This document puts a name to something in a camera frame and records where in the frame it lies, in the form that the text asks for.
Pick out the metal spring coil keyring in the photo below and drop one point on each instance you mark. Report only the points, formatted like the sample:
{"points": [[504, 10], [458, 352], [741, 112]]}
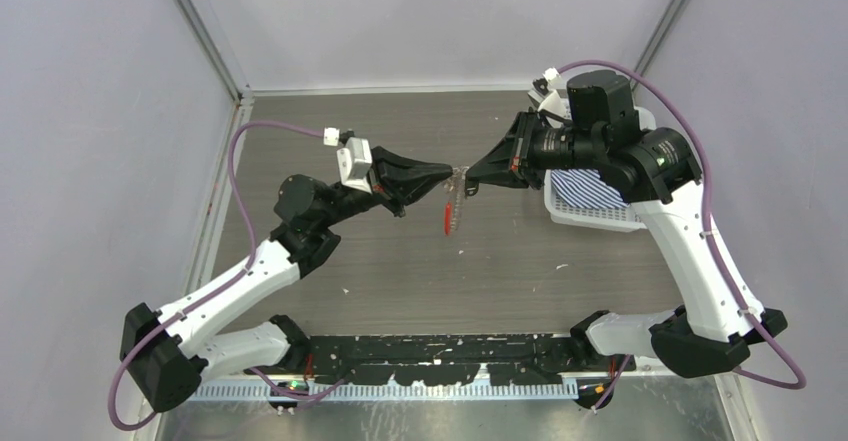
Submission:
{"points": [[455, 189]]}

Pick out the aluminium frame rail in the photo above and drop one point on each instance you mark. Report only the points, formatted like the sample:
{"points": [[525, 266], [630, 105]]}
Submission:
{"points": [[167, 376]]}

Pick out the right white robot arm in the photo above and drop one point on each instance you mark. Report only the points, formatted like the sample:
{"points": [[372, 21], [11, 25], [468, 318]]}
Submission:
{"points": [[658, 174]]}

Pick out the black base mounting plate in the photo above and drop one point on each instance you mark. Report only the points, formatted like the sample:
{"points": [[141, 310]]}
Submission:
{"points": [[442, 360]]}

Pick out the white plastic basket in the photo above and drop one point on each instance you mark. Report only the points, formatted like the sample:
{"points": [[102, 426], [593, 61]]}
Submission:
{"points": [[617, 220]]}

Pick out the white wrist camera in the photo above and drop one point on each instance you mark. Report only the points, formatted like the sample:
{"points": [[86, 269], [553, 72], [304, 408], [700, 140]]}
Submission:
{"points": [[354, 158], [545, 97]]}

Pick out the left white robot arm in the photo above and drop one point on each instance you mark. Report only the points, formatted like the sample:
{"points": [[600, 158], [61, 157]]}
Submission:
{"points": [[301, 243]]}

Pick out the red handled key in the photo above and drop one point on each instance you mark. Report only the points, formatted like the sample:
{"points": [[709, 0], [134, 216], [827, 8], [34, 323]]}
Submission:
{"points": [[448, 219]]}

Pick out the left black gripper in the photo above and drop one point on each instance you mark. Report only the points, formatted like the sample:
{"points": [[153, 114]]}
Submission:
{"points": [[397, 181]]}

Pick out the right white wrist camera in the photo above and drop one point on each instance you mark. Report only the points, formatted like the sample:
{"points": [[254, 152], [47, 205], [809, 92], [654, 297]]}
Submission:
{"points": [[545, 97]]}

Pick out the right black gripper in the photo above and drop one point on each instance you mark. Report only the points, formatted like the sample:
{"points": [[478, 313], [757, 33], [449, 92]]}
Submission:
{"points": [[511, 162]]}

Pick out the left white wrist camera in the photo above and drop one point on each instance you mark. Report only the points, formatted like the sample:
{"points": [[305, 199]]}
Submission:
{"points": [[354, 158]]}

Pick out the blue striped cloth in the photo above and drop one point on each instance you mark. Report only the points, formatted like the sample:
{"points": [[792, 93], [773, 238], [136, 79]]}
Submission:
{"points": [[584, 189]]}

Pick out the black key fob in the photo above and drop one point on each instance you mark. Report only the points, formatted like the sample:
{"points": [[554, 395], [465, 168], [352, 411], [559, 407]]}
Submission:
{"points": [[471, 191]]}

